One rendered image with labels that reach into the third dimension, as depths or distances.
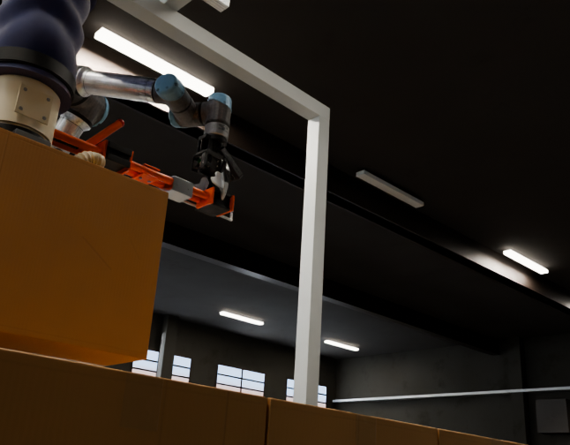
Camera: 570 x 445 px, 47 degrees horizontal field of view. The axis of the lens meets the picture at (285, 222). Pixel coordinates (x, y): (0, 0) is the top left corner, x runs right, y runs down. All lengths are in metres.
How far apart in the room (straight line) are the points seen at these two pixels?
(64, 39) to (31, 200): 0.48
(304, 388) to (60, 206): 3.20
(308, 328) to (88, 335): 3.19
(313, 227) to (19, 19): 3.32
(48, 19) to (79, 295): 0.68
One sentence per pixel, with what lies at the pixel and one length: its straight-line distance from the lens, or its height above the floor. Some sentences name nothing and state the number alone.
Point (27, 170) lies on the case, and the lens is 1.43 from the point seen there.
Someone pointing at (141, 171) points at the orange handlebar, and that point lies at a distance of 1.79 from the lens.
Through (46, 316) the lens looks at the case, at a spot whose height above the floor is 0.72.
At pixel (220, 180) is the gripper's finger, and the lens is 1.93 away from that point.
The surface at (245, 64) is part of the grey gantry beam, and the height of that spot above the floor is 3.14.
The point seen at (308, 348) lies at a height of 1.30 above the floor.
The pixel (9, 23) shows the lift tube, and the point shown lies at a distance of 1.74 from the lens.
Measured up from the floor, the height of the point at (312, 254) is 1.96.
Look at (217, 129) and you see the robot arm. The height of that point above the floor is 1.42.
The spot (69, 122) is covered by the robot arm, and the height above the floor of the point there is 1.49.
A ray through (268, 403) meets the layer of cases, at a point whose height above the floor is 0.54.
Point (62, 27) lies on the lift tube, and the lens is 1.74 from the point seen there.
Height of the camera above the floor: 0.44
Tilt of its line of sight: 22 degrees up
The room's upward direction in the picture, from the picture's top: 4 degrees clockwise
